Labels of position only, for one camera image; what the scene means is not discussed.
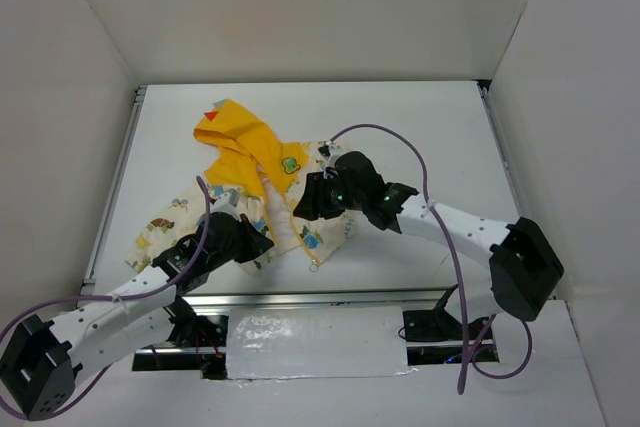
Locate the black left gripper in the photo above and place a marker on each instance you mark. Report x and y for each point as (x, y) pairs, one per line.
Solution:
(248, 240)

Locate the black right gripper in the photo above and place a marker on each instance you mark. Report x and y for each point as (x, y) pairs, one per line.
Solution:
(310, 195)

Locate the yellow dinosaur print kids jacket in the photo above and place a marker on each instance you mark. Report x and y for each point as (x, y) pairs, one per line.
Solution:
(269, 176)

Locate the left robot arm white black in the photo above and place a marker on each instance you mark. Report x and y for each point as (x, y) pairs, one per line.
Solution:
(45, 361)

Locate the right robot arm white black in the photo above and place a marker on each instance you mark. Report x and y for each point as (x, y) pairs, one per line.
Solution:
(500, 267)

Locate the white taped foam block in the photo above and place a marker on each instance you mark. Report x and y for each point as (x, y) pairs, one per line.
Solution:
(336, 342)

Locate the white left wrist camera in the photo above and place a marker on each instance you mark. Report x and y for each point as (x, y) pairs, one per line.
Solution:
(227, 203)

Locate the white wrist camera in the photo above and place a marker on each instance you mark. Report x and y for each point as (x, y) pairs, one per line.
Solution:
(330, 152)
(227, 203)

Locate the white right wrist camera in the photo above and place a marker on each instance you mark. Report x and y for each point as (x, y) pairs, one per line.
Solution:
(330, 152)

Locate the aluminium table frame rail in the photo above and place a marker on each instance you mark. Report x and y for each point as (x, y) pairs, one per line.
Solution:
(429, 135)

